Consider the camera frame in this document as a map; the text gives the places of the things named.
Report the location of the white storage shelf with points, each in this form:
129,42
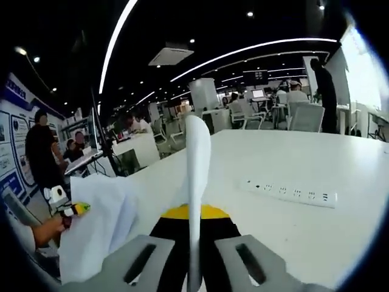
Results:
76,121

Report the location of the white table socket strip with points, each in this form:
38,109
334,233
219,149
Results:
285,193

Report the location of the single white printing paper sheet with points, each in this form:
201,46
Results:
197,158

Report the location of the straight ceiling light strip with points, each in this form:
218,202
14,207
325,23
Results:
112,45

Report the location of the group of white office chairs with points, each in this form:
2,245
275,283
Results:
307,115

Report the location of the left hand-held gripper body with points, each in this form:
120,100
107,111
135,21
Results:
56,196

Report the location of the curved ceiling light strip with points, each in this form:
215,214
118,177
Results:
258,47

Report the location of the ceiling air conditioner vent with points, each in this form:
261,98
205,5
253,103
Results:
170,56

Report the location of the person's left hand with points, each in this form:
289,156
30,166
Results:
60,226

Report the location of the white table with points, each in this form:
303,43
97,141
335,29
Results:
288,158

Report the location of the white chest device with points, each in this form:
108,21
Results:
21,207

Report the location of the white square pillar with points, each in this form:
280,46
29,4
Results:
308,73
202,94

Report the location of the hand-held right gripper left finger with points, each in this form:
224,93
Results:
170,243

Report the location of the blue white wall poster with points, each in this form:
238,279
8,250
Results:
12,146

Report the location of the hanging dark display screen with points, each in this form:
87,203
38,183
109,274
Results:
255,77

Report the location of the white laptop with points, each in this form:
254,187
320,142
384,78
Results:
82,161

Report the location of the white counter cabinet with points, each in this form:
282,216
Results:
136,152

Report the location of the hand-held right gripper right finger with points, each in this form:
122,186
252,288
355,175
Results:
218,243

